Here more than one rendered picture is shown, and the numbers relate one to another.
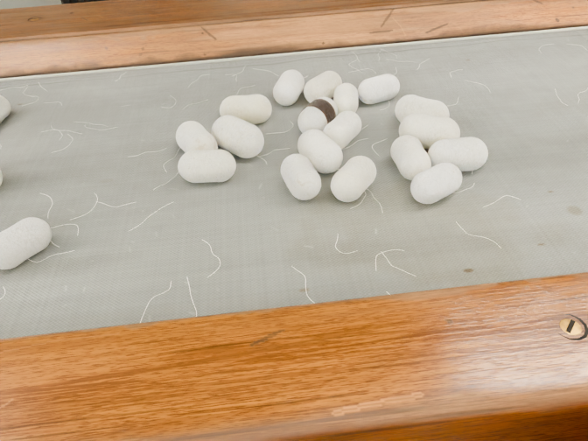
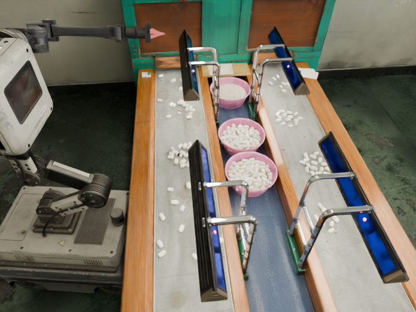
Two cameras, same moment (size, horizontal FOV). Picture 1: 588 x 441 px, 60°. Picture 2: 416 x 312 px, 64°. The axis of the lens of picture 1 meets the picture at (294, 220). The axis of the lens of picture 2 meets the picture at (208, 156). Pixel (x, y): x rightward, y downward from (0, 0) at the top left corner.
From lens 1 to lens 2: 1.68 m
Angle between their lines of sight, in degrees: 64
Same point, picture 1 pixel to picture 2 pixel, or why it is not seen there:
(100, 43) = (150, 179)
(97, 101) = (166, 180)
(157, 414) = (220, 161)
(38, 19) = (139, 189)
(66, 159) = (182, 179)
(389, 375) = (217, 150)
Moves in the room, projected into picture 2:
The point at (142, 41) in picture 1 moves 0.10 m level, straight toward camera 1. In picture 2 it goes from (151, 174) to (170, 170)
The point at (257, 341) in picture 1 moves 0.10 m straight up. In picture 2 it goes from (215, 156) to (215, 143)
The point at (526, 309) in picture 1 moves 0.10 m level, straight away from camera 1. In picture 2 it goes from (212, 143) to (197, 137)
